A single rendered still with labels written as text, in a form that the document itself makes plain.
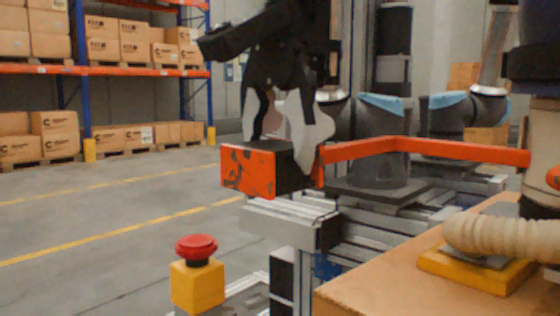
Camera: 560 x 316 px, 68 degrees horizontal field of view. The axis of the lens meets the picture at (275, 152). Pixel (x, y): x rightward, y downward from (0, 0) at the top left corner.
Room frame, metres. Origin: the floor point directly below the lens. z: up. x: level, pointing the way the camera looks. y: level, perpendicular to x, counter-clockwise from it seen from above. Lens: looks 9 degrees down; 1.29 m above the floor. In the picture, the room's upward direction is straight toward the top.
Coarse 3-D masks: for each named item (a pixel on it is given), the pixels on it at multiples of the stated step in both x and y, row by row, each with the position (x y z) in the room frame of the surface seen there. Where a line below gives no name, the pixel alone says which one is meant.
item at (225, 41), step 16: (272, 0) 0.47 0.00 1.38; (288, 0) 0.45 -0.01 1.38; (240, 16) 0.45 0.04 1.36; (256, 16) 0.42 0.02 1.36; (272, 16) 0.43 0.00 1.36; (288, 16) 0.45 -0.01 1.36; (208, 32) 0.41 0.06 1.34; (224, 32) 0.40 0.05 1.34; (240, 32) 0.41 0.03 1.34; (256, 32) 0.42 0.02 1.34; (272, 32) 0.43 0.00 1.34; (208, 48) 0.41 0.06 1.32; (224, 48) 0.40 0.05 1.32; (240, 48) 0.41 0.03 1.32
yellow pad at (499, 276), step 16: (432, 256) 0.46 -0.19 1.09; (448, 256) 0.46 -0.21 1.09; (464, 256) 0.45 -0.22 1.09; (496, 256) 0.45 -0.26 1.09; (432, 272) 0.45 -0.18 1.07; (448, 272) 0.44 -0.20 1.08; (464, 272) 0.43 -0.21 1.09; (480, 272) 0.42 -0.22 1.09; (496, 272) 0.42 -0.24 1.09; (512, 272) 0.42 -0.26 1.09; (528, 272) 0.45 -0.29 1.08; (480, 288) 0.41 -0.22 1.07; (496, 288) 0.40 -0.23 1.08; (512, 288) 0.41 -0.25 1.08
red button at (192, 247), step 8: (184, 240) 0.64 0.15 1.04; (192, 240) 0.64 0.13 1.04; (200, 240) 0.64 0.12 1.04; (208, 240) 0.64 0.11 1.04; (216, 240) 0.65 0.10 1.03; (176, 248) 0.62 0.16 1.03; (184, 248) 0.62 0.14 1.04; (192, 248) 0.61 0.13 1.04; (200, 248) 0.62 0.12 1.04; (208, 248) 0.62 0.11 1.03; (216, 248) 0.63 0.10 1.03; (184, 256) 0.61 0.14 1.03; (192, 256) 0.61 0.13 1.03; (200, 256) 0.61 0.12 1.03; (208, 256) 0.62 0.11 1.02; (192, 264) 0.62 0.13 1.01; (200, 264) 0.62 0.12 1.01
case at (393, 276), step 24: (504, 192) 0.81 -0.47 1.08; (408, 240) 0.56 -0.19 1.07; (432, 240) 0.56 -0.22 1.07; (384, 264) 0.48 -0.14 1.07; (408, 264) 0.48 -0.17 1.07; (336, 288) 0.42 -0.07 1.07; (360, 288) 0.42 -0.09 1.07; (384, 288) 0.42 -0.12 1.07; (408, 288) 0.42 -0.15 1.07; (432, 288) 0.42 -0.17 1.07; (456, 288) 0.42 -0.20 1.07; (528, 288) 0.42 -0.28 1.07; (552, 288) 0.42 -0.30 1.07; (336, 312) 0.40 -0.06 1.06; (360, 312) 0.38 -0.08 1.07; (384, 312) 0.37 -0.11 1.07; (408, 312) 0.37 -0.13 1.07; (432, 312) 0.37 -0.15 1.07; (456, 312) 0.37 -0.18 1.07; (480, 312) 0.37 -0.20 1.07; (504, 312) 0.37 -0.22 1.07; (528, 312) 0.37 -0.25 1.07; (552, 312) 0.37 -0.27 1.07
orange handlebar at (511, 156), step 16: (336, 144) 0.55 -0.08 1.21; (352, 144) 0.55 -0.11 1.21; (368, 144) 0.58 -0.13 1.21; (384, 144) 0.60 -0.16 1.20; (400, 144) 0.62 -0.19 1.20; (416, 144) 0.60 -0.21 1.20; (432, 144) 0.58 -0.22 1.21; (448, 144) 0.56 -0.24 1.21; (464, 144) 0.55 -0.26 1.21; (480, 144) 0.55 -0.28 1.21; (336, 160) 0.53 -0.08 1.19; (480, 160) 0.53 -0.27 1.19; (496, 160) 0.52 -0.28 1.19; (512, 160) 0.50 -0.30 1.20; (528, 160) 0.49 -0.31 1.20
